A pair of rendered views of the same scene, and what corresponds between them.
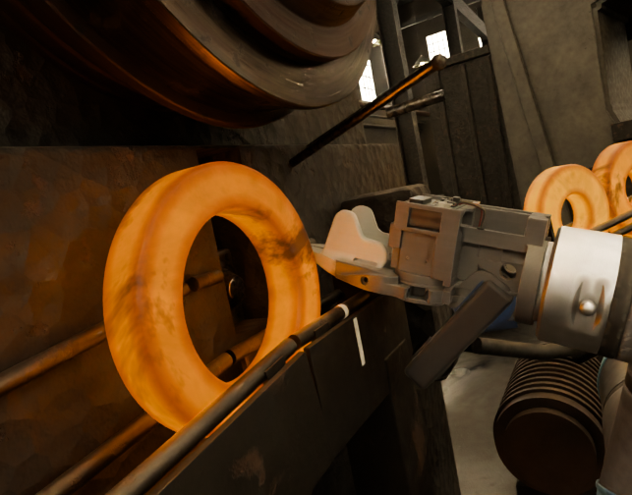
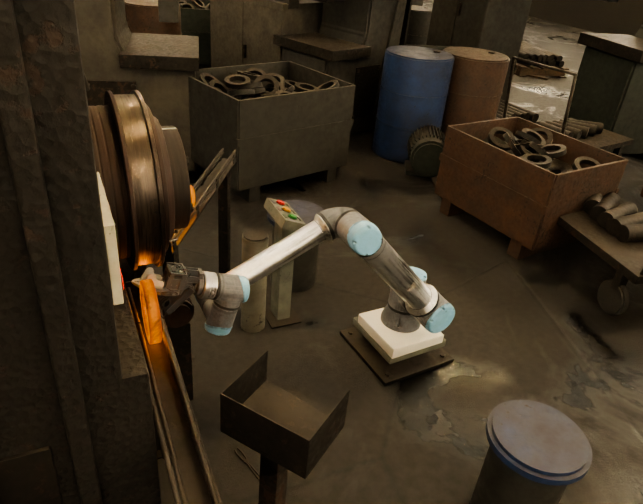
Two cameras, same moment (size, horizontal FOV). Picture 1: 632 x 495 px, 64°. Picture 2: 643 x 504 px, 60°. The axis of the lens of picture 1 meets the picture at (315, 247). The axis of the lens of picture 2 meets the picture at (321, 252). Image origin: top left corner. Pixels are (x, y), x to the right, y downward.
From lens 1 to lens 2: 1.50 m
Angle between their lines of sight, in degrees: 60
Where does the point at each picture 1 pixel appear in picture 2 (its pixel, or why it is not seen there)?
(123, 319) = (156, 327)
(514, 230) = (194, 274)
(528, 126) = not seen: hidden behind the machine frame
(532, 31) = not seen: outside the picture
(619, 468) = (213, 320)
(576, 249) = (210, 280)
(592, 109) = (104, 36)
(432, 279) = (177, 289)
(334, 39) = not seen: hidden behind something
